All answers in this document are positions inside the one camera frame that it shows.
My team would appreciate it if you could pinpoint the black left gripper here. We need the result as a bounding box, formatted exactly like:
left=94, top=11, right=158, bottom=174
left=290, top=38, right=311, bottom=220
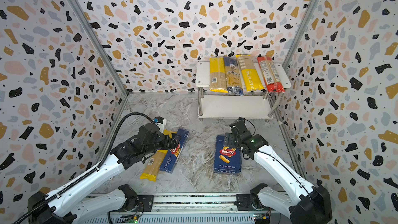
left=143, top=132, right=183, bottom=157

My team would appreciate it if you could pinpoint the blue Barilla spaghetti box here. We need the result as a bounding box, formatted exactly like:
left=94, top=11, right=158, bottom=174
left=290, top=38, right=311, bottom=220
left=160, top=128, right=189, bottom=173

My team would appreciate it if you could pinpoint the blue Barilla rigatoni box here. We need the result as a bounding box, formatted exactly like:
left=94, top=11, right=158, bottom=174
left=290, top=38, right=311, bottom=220
left=214, top=135, right=241, bottom=174

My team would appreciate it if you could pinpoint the yellow clear spaghetti package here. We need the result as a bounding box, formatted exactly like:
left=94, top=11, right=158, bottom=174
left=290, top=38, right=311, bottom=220
left=139, top=130, right=177, bottom=183

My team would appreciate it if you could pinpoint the blue clear spaghetti bag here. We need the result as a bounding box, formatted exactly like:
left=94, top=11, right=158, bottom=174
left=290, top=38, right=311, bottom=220
left=223, top=57, right=244, bottom=96

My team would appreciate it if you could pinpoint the yellow Pastatime spaghetti package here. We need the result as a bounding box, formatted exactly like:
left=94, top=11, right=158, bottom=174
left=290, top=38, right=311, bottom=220
left=236, top=55, right=265, bottom=92

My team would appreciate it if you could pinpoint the yellow spaghetti package with barcode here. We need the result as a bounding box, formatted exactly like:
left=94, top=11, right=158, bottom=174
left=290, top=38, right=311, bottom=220
left=210, top=58, right=228, bottom=93

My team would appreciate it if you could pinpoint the red spaghetti package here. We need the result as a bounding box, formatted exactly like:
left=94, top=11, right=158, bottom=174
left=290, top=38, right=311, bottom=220
left=257, top=57, right=285, bottom=93

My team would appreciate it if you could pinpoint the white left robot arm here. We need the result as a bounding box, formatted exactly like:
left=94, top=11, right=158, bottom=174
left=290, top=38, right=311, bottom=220
left=28, top=123, right=181, bottom=224

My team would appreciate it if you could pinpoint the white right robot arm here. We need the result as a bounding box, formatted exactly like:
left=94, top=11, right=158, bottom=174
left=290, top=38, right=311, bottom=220
left=224, top=118, right=333, bottom=224

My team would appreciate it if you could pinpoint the white two-tier shelf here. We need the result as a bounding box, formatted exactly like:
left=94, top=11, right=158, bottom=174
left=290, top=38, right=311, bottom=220
left=195, top=61, right=284, bottom=121

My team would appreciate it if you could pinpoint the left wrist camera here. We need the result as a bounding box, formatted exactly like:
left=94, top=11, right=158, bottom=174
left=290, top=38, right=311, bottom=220
left=153, top=116, right=167, bottom=133

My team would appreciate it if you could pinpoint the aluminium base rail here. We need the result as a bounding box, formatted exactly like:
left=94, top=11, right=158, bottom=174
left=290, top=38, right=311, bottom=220
left=66, top=192, right=324, bottom=224

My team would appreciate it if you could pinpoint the black corrugated cable conduit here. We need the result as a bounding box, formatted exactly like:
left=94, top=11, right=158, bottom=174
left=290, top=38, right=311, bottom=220
left=12, top=112, right=154, bottom=224

